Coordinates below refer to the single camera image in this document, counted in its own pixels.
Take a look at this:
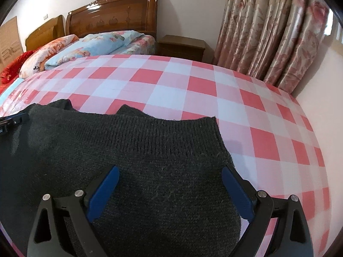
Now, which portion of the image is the pink checkered bed sheet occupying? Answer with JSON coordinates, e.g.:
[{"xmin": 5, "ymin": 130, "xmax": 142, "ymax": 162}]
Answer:
[{"xmin": 0, "ymin": 54, "xmax": 331, "ymax": 257}]

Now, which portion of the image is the light blue blanket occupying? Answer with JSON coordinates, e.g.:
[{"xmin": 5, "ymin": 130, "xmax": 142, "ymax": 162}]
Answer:
[{"xmin": 0, "ymin": 78, "xmax": 26, "ymax": 97}]

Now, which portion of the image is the light blue floral pillow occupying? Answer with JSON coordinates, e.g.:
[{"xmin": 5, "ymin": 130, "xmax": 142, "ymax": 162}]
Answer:
[{"xmin": 44, "ymin": 30, "xmax": 145, "ymax": 70}]

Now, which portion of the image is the pink floral pillow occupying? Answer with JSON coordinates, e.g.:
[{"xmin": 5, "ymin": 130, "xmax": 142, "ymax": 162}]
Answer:
[{"xmin": 19, "ymin": 34, "xmax": 80, "ymax": 79}]

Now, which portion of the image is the small plain wooden headboard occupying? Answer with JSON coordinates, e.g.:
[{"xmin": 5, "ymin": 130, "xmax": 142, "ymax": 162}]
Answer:
[{"xmin": 25, "ymin": 15, "xmax": 66, "ymax": 52}]

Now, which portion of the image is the red blanket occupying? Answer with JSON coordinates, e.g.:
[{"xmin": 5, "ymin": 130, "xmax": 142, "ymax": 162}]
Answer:
[{"xmin": 0, "ymin": 51, "xmax": 35, "ymax": 91}]

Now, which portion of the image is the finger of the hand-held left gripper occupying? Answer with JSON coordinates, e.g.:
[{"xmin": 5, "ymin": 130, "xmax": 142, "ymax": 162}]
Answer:
[{"xmin": 0, "ymin": 114, "xmax": 29, "ymax": 128}]

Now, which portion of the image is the pink floral curtain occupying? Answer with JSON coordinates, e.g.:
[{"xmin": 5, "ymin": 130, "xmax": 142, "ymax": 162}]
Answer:
[{"xmin": 213, "ymin": 0, "xmax": 330, "ymax": 98}]

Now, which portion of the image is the wooden nightstand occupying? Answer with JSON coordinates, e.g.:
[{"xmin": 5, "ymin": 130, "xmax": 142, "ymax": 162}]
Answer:
[{"xmin": 158, "ymin": 35, "xmax": 206, "ymax": 62}]

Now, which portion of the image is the dark striped knit sweater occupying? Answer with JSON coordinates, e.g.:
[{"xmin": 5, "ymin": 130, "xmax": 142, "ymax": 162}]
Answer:
[{"xmin": 0, "ymin": 99, "xmax": 243, "ymax": 257}]

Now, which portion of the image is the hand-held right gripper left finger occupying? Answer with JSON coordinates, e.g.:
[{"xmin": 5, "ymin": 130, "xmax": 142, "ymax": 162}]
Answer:
[{"xmin": 27, "ymin": 165, "xmax": 120, "ymax": 257}]

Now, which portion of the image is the light wooden wardrobe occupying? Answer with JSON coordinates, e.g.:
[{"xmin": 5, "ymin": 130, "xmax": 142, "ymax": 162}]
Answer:
[{"xmin": 0, "ymin": 16, "xmax": 23, "ymax": 71}]

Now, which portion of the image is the large carved wooden headboard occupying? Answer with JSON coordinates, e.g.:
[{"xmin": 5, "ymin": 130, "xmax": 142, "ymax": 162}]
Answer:
[{"xmin": 66, "ymin": 0, "xmax": 160, "ymax": 38}]

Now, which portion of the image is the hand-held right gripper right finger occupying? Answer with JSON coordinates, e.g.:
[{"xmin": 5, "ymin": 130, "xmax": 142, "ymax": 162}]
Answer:
[{"xmin": 221, "ymin": 164, "xmax": 314, "ymax": 257}]

